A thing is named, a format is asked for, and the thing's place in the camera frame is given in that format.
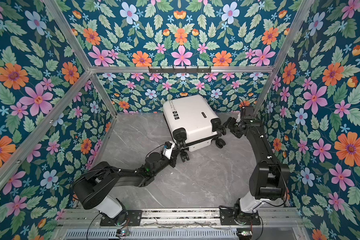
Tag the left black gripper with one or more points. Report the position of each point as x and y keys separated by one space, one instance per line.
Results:
x=173 y=157

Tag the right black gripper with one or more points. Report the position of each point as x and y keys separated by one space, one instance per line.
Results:
x=230 y=124

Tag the white hard-shell suitcase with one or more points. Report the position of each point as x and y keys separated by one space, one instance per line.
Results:
x=193 y=124

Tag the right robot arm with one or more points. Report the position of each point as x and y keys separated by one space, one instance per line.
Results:
x=269 y=179

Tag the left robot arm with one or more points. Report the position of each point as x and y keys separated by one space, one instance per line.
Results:
x=92 y=189

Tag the left small circuit board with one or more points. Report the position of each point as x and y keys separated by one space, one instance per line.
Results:
x=122 y=233

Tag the small circuit board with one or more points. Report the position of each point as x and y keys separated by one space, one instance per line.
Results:
x=122 y=233
x=244 y=234

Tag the right small circuit board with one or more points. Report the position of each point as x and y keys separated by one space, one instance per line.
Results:
x=244 y=234

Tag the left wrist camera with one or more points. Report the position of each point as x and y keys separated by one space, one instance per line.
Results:
x=168 y=148

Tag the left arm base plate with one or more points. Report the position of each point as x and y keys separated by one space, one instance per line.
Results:
x=126 y=217

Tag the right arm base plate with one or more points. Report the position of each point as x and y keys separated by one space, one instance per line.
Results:
x=235 y=216

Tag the black wall hook rack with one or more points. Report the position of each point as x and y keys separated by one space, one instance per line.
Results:
x=175 y=70

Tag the white slotted cable duct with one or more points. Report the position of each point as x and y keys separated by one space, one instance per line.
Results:
x=153 y=234

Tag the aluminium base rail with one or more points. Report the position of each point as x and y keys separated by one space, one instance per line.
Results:
x=185 y=218

